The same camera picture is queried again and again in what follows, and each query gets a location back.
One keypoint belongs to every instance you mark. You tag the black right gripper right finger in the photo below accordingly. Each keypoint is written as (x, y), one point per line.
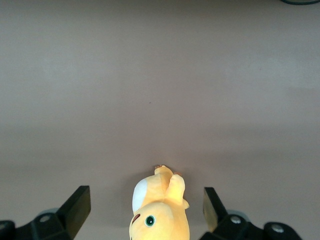
(225, 225)

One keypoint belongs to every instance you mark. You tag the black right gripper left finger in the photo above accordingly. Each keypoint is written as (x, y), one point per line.
(62, 220)

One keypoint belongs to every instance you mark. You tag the yellow plush toy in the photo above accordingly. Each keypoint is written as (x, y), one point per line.
(160, 220)

